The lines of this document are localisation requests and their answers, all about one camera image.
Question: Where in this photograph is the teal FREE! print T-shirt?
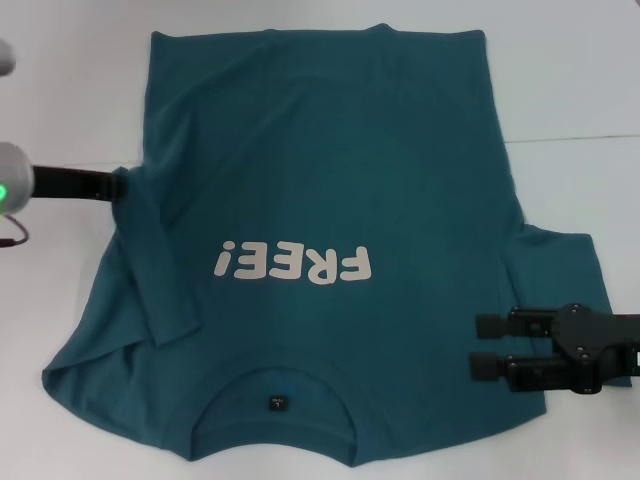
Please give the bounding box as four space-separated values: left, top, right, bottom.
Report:
40 22 632 456

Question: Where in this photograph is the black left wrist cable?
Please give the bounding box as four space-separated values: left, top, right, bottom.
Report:
0 213 31 250

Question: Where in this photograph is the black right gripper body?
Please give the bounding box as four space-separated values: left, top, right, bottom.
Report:
549 302 640 397

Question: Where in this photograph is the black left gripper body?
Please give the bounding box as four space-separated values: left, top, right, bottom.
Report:
30 167 129 204

